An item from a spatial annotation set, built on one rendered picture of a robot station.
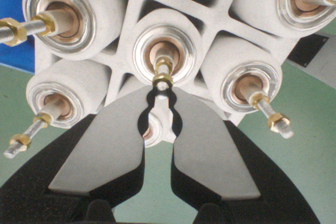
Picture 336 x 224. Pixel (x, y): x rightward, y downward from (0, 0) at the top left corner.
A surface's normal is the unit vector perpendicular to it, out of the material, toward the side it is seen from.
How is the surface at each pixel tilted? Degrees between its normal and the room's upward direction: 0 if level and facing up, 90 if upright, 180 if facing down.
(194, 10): 0
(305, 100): 0
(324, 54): 90
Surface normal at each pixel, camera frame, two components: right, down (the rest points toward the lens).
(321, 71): -0.94, -0.30
